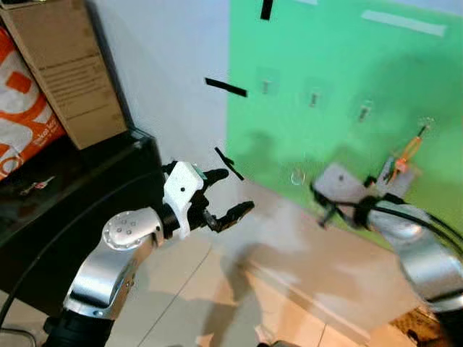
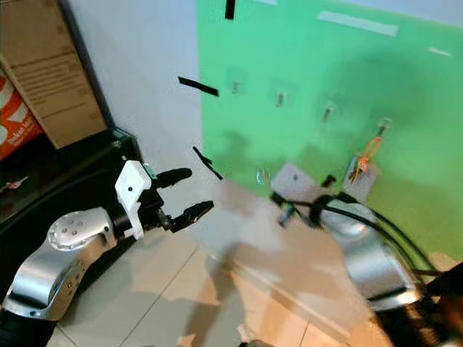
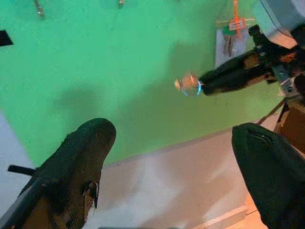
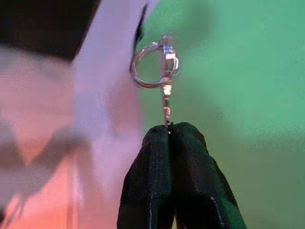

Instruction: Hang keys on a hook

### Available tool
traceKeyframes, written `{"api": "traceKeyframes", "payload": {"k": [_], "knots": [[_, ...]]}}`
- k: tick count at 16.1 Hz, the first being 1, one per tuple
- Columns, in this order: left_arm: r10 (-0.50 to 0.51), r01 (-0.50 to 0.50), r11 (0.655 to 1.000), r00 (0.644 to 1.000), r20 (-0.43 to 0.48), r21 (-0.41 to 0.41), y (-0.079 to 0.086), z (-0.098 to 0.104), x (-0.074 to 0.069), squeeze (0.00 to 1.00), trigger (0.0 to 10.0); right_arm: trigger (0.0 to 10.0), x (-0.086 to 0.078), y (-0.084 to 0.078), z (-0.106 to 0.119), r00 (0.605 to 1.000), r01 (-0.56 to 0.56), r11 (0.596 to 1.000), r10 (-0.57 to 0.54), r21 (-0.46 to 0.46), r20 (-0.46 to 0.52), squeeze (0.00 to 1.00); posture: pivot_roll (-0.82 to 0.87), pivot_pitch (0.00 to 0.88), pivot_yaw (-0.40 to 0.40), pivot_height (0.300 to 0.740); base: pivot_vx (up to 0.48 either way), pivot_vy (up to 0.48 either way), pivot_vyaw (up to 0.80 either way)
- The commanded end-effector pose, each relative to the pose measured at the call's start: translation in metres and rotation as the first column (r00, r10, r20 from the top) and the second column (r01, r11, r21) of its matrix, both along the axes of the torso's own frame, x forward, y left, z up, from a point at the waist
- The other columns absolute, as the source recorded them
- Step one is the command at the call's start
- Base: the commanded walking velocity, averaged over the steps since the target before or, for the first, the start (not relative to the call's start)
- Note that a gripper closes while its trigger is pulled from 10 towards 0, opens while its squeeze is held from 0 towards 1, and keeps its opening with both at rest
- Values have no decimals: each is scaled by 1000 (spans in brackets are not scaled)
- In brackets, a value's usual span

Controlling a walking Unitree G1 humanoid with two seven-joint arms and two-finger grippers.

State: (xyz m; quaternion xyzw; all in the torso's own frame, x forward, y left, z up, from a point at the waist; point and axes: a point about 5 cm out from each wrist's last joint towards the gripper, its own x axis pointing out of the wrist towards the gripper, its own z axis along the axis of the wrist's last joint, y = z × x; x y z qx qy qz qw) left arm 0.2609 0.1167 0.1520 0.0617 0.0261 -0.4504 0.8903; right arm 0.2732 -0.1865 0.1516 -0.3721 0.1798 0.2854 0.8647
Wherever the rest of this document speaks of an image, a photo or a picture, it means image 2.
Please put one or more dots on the short white tape strip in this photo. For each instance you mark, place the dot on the short white tape strip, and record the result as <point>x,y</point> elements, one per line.
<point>441,51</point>

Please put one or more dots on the green wall sheet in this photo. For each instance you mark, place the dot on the green wall sheet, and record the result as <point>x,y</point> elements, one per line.
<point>296,50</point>

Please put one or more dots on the black tape strip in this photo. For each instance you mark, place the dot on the black tape strip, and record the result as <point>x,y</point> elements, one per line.
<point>230,9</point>
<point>198,86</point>
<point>207,163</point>

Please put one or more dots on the black glass low table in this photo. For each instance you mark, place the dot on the black glass low table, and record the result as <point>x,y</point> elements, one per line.
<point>43,210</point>

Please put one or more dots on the clear adhesive wall hook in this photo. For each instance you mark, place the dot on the clear adhesive wall hook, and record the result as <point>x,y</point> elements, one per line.
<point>328,111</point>
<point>236,84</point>
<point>279,97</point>
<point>385,124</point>

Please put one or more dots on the long white tape strip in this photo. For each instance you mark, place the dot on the long white tape strip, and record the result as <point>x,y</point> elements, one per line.
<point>358,23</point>

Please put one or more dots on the tall brown cardboard box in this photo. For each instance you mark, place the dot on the tall brown cardboard box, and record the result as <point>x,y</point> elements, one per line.
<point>51,72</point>

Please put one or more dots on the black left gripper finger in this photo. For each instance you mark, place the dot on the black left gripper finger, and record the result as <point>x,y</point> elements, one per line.
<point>175,176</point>
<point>194,215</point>

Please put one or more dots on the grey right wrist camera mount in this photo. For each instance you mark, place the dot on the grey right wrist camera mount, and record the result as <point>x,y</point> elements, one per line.
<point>296,184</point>

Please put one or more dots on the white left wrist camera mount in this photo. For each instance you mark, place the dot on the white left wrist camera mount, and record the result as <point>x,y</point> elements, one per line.
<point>132,191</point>

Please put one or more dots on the orange and white shopping bag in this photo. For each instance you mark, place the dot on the orange and white shopping bag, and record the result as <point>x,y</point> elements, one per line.
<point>14,116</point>

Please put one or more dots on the key bunch with orange clip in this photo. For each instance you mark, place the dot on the key bunch with orange clip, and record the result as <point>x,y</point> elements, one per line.
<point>369,150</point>

